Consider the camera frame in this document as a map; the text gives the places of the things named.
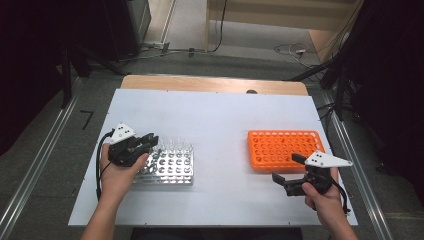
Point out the light wooden shelf unit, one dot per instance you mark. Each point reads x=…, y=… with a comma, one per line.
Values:
x=266, y=20

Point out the person's left hand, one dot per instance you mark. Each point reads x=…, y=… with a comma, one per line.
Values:
x=116, y=180

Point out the dark cabinet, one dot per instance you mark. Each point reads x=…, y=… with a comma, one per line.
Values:
x=133, y=26

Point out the person's dark clothing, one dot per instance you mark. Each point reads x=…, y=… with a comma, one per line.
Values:
x=216, y=234

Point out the wooden table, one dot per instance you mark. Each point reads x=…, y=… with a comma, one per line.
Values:
x=200, y=83

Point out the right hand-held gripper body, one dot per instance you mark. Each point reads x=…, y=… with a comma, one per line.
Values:
x=320, y=160

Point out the white table board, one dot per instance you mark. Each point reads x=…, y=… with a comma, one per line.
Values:
x=216, y=116

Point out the dark round table grommet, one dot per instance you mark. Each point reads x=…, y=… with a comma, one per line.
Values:
x=251, y=91

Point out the clear glass test tube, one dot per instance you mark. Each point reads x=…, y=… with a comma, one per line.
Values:
x=165, y=146
x=180, y=146
x=188, y=146
x=158, y=148
x=172, y=146

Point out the silver metal test tube rack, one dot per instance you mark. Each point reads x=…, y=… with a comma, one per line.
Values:
x=170, y=173

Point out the person's right hand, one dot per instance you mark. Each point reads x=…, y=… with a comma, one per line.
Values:
x=328, y=206

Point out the metal floor rail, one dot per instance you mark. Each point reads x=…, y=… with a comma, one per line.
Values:
x=363, y=180
x=40, y=160

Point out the orange plastic test tube rack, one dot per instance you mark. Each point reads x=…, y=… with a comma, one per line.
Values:
x=283, y=146

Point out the black curtain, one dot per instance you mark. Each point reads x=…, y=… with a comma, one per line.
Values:
x=393, y=83
x=30, y=66

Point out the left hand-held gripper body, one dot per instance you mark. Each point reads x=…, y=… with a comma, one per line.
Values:
x=125, y=150

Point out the black metal stand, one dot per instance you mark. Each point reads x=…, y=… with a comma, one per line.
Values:
x=66, y=76
x=339, y=93

